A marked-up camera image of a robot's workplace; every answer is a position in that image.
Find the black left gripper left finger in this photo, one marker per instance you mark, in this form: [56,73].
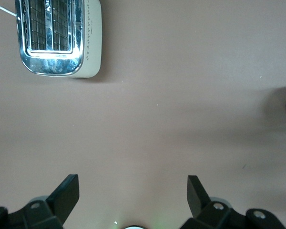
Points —
[62,198]

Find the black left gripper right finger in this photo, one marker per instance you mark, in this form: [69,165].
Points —
[200,202]

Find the brown table cloth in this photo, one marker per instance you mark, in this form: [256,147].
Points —
[157,119]

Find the cream and chrome toaster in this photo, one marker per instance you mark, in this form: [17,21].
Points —
[90,35]

